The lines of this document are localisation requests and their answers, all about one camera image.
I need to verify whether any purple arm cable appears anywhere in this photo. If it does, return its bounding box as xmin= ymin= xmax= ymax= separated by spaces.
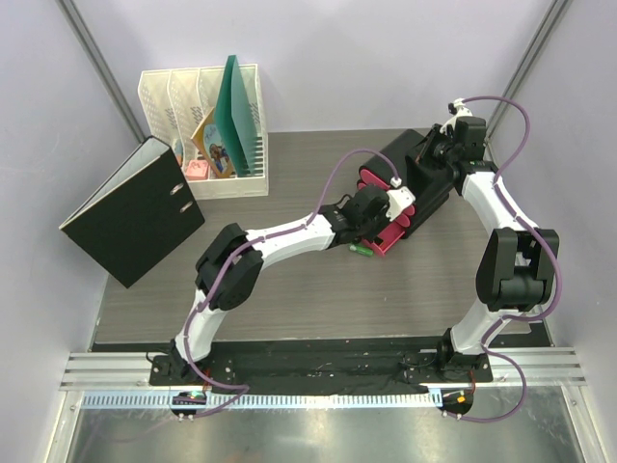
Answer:
xmin=450 ymin=95 xmax=565 ymax=422
xmin=182 ymin=148 xmax=401 ymax=419

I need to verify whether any aluminium rail frame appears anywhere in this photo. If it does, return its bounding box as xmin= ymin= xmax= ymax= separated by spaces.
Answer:
xmin=46 ymin=340 xmax=611 ymax=462

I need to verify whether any black drawer organizer box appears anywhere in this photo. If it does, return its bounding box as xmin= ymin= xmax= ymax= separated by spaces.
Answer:
xmin=382 ymin=129 xmax=456 ymax=239

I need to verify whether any white slotted cable duct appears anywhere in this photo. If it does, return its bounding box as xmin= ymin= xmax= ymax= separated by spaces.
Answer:
xmin=81 ymin=389 xmax=443 ymax=411

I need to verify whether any pink sticky note pad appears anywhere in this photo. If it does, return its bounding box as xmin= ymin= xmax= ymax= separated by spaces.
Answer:
xmin=185 ymin=159 xmax=209 ymax=181

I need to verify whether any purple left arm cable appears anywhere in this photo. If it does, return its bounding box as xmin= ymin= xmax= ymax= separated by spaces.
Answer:
xmin=182 ymin=148 xmax=401 ymax=419

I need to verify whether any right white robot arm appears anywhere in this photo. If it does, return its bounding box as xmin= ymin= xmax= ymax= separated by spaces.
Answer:
xmin=411 ymin=111 xmax=559 ymax=381

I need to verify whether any pink drawer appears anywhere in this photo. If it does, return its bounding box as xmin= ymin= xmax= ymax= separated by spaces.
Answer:
xmin=362 ymin=221 xmax=411 ymax=257
xmin=357 ymin=183 xmax=413 ymax=223
xmin=358 ymin=168 xmax=416 ymax=216

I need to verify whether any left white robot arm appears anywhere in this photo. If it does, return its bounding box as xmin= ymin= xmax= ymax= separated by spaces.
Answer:
xmin=171 ymin=185 xmax=392 ymax=385

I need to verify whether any colourful picture booklet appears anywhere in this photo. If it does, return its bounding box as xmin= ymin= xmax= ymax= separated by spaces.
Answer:
xmin=191 ymin=108 xmax=234 ymax=178

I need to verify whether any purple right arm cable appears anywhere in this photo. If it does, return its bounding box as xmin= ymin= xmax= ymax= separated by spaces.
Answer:
xmin=450 ymin=95 xmax=565 ymax=422

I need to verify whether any green plastic folder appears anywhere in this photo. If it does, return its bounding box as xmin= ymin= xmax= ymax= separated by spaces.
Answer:
xmin=214 ymin=55 xmax=256 ymax=177

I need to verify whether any black ring binder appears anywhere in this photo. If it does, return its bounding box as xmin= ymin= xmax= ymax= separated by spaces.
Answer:
xmin=59 ymin=136 xmax=204 ymax=288

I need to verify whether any green lip balm tube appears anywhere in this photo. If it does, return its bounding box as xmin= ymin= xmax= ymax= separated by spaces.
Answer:
xmin=349 ymin=244 xmax=374 ymax=257

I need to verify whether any pink top drawer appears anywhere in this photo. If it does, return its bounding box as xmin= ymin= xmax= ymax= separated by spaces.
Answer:
xmin=358 ymin=168 xmax=416 ymax=216

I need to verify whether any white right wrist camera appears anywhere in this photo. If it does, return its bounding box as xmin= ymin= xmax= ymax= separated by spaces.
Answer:
xmin=447 ymin=98 xmax=473 ymax=124

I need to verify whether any pink bottom drawer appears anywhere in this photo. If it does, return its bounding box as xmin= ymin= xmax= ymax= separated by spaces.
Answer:
xmin=362 ymin=221 xmax=411 ymax=257

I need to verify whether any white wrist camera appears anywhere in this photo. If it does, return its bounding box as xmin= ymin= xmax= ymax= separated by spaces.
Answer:
xmin=447 ymin=98 xmax=473 ymax=124
xmin=386 ymin=177 xmax=416 ymax=222

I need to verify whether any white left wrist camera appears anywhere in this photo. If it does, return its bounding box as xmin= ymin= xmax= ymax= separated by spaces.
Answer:
xmin=386 ymin=177 xmax=416 ymax=222

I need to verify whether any white magazine file rack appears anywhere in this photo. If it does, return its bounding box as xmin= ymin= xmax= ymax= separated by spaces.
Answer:
xmin=138 ymin=64 xmax=269 ymax=200

